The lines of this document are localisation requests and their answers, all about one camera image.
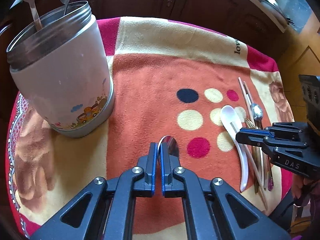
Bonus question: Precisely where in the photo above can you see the pale chopstick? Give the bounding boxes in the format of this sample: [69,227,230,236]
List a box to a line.
[237,77,269,210]
[242,81,265,185]

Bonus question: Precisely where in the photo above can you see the small metal spoon on cloth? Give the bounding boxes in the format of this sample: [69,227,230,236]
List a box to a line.
[251,103,274,191]

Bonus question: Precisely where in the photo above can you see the white ceramic soup spoon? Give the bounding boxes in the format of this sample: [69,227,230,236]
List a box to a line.
[220,105,249,192]

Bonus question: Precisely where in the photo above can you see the dark wooden cabinet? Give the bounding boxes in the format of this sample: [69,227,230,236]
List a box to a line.
[0,0,288,61]

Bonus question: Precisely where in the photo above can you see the colourful fleece table cloth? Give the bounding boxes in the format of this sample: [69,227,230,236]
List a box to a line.
[6,17,293,237]

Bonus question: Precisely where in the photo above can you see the white steel insulated container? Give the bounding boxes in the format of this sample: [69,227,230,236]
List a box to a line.
[6,1,115,138]

